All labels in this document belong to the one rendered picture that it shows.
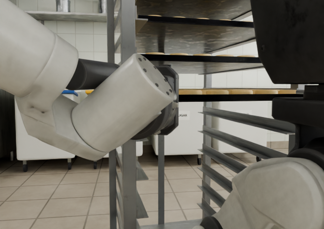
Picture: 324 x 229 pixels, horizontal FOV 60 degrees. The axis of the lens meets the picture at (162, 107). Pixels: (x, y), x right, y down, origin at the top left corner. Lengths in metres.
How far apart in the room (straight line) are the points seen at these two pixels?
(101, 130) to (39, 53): 0.10
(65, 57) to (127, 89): 0.07
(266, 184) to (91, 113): 0.23
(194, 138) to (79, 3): 1.97
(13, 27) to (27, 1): 3.38
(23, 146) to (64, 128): 2.58
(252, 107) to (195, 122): 0.61
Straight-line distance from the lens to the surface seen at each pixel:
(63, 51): 0.26
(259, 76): 3.75
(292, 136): 0.83
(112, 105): 0.28
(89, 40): 3.41
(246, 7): 0.94
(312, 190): 0.33
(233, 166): 1.12
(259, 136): 3.05
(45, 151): 2.84
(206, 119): 1.34
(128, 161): 0.65
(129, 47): 0.63
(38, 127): 0.28
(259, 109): 3.02
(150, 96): 0.27
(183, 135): 2.79
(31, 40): 0.24
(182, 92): 0.60
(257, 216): 0.44
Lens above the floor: 0.80
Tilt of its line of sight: 4 degrees down
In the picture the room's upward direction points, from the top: straight up
